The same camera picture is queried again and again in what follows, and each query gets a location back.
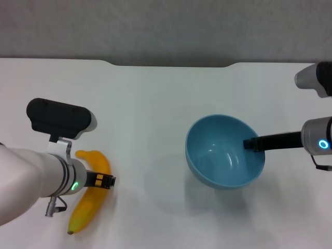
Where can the yellow banana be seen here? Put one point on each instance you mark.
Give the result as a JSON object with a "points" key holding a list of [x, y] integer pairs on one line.
{"points": [[89, 205]]}

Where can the left wrist camera housing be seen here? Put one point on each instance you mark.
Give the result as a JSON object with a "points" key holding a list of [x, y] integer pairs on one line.
{"points": [[57, 116]]}

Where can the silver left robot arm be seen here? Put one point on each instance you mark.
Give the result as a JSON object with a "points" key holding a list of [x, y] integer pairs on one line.
{"points": [[28, 179]]}

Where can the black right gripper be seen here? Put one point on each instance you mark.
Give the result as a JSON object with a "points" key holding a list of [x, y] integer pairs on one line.
{"points": [[282, 141]]}

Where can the blue bowl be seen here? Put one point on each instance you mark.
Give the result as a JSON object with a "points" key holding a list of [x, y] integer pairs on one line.
{"points": [[218, 160]]}

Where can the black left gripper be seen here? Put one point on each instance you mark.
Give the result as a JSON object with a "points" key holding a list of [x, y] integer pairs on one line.
{"points": [[91, 179]]}

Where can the right wrist camera housing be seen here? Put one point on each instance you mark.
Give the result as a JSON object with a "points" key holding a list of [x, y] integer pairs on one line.
{"points": [[312, 77]]}

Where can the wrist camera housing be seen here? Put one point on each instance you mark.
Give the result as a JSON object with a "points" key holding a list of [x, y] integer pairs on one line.
{"points": [[57, 116], [312, 77]]}

